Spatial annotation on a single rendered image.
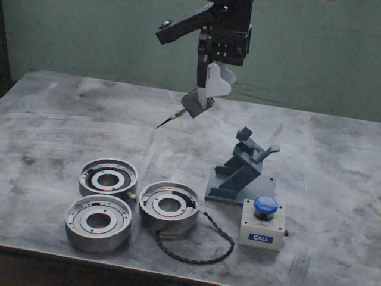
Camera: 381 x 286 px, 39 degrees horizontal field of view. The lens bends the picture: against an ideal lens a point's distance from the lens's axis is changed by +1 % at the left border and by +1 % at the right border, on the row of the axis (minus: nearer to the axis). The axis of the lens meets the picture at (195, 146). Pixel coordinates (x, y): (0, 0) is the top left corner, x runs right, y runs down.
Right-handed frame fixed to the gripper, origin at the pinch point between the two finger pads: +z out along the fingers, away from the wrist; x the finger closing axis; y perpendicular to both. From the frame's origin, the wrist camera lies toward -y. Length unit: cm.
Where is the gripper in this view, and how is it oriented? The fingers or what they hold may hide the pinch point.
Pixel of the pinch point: (203, 98)
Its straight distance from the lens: 100.6
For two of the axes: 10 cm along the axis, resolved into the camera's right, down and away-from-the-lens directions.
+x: 2.3, -4.7, 8.5
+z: -0.6, 8.7, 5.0
